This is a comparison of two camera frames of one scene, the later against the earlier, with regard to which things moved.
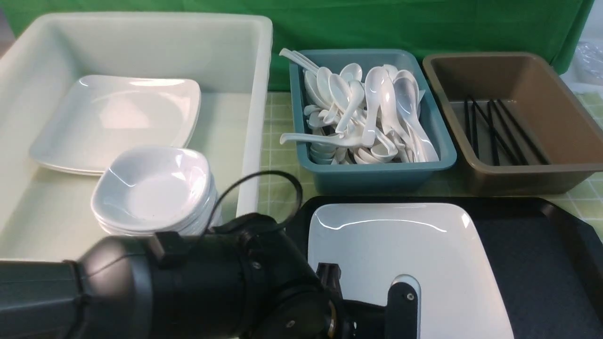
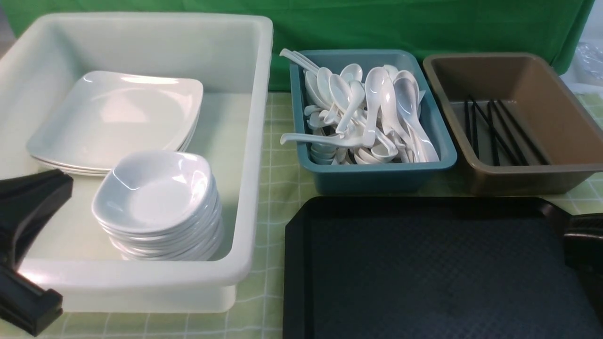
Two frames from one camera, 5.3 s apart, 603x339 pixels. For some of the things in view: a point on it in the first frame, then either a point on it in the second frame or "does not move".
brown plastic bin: (517, 128) does not move
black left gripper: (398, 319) to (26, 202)
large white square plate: (437, 248) to (109, 117)
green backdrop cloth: (542, 33) does not move
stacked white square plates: (100, 115) does not move
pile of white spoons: (370, 117) does not move
